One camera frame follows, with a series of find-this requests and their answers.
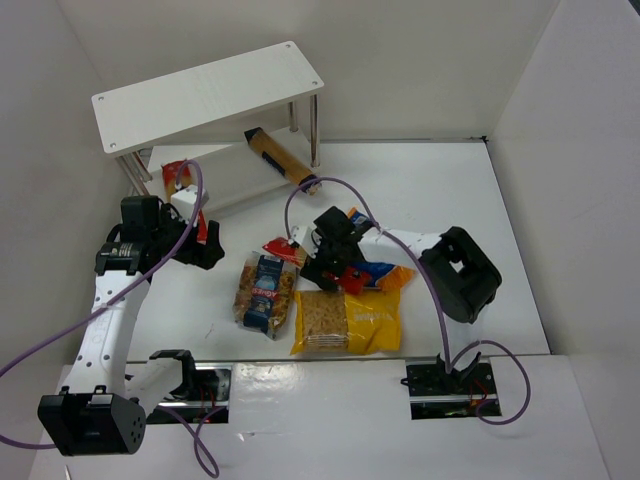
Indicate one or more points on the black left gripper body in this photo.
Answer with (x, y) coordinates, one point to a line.
(198, 245)

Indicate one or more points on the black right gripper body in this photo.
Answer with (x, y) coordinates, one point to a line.
(332, 262)

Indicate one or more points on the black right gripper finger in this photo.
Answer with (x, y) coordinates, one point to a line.
(312, 269)
(331, 272)

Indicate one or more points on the red spaghetti pack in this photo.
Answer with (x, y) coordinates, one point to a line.
(279, 247)
(174, 182)

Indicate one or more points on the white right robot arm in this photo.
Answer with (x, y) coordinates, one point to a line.
(461, 279)

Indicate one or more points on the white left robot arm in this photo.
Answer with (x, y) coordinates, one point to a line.
(100, 409)

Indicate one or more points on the blue orange pasta bag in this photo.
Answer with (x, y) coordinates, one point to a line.
(379, 276)

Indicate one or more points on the brown spaghetti pack on shelf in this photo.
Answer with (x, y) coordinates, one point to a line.
(282, 160)

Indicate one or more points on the white two-tier shelf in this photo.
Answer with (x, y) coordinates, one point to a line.
(164, 109)

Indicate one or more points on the yellow macaroni bag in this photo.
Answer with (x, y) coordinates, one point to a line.
(338, 322)

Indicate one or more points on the Agnesi tricolour fusilli bag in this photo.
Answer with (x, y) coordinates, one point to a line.
(264, 294)

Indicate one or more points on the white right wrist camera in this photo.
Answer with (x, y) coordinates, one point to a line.
(301, 240)

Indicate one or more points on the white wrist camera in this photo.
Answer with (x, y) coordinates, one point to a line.
(186, 201)
(301, 240)

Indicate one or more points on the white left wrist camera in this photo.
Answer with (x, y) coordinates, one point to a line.
(186, 201)

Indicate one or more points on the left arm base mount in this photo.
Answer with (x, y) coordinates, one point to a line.
(207, 400)

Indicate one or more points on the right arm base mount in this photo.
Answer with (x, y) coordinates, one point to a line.
(435, 395)

